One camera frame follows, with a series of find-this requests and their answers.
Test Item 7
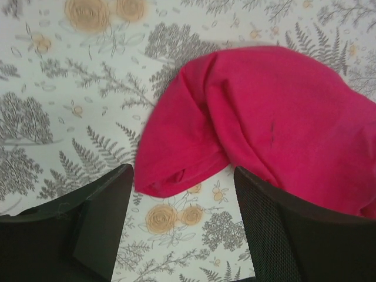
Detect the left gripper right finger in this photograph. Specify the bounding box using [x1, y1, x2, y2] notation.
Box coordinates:
[234, 167, 375, 281]

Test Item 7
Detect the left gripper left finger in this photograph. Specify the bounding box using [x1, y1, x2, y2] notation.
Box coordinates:
[1, 164, 133, 281]

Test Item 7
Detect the magenta t shirt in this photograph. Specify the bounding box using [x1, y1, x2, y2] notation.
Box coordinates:
[135, 46, 375, 218]

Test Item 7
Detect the floral patterned table mat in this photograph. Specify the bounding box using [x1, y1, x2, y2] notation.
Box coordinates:
[1, 1, 375, 281]

